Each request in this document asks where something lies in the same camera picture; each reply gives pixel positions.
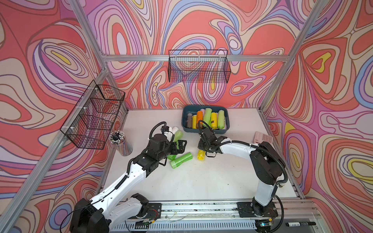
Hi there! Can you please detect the grey trash bag roll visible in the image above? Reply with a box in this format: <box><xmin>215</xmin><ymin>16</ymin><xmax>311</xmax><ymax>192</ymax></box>
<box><xmin>186</xmin><ymin>113</ymin><xmax>193</xmax><ymax>129</ymax></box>

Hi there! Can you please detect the orange trash bag roll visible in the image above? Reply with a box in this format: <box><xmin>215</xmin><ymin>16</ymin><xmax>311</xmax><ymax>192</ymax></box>
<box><xmin>196</xmin><ymin>110</ymin><xmax>204</xmax><ymax>129</ymax></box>

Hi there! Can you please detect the teal plastic storage box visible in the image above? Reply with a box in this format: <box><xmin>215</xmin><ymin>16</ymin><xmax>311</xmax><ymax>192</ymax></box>
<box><xmin>181</xmin><ymin>105</ymin><xmax>230</xmax><ymax>134</ymax></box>

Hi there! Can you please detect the light green roll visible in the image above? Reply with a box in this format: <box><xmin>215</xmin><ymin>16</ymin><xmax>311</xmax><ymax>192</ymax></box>
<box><xmin>217</xmin><ymin>110</ymin><xmax>225</xmax><ymax>130</ymax></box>

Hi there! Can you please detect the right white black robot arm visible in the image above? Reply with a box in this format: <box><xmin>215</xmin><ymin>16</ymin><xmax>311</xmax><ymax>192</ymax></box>
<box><xmin>198</xmin><ymin>128</ymin><xmax>288</xmax><ymax>216</ymax></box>

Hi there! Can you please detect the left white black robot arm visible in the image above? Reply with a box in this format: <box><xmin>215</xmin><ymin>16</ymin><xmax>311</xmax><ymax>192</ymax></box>
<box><xmin>69</xmin><ymin>134</ymin><xmax>187</xmax><ymax>233</ymax></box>

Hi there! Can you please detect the white blue trash bag roll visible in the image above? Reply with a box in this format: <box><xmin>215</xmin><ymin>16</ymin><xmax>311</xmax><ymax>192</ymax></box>
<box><xmin>172</xmin><ymin>126</ymin><xmax>179</xmax><ymax>134</ymax></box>

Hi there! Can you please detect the clear cup of pencils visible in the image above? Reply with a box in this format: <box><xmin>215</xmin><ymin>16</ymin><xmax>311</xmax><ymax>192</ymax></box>
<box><xmin>109</xmin><ymin>130</ymin><xmax>133</xmax><ymax>156</ymax></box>

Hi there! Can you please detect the pink calculator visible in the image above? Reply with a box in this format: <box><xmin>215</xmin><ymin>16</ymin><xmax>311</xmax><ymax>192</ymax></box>
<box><xmin>254</xmin><ymin>131</ymin><xmax>274</xmax><ymax>144</ymax></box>

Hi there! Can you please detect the black marker pen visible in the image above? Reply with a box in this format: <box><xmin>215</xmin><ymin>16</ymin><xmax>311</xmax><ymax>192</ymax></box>
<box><xmin>285</xmin><ymin>221</ymin><xmax>316</xmax><ymax>227</ymax></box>

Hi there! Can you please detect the left black wire basket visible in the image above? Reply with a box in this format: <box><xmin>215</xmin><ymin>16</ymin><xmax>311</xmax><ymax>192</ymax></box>
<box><xmin>60</xmin><ymin>81</ymin><xmax>125</xmax><ymax>150</ymax></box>

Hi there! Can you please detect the black wire basket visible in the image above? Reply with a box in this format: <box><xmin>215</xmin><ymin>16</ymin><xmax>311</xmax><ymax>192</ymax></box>
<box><xmin>60</xmin><ymin>81</ymin><xmax>125</xmax><ymax>150</ymax></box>
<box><xmin>168</xmin><ymin>49</ymin><xmax>231</xmax><ymax>83</ymax></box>

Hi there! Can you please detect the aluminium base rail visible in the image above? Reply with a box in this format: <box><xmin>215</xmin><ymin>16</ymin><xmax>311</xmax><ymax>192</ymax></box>
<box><xmin>109</xmin><ymin>199</ymin><xmax>328</xmax><ymax>233</ymax></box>

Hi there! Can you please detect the back black wire basket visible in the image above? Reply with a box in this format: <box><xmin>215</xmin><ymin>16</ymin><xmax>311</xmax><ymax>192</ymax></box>
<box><xmin>168</xmin><ymin>49</ymin><xmax>231</xmax><ymax>83</ymax></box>

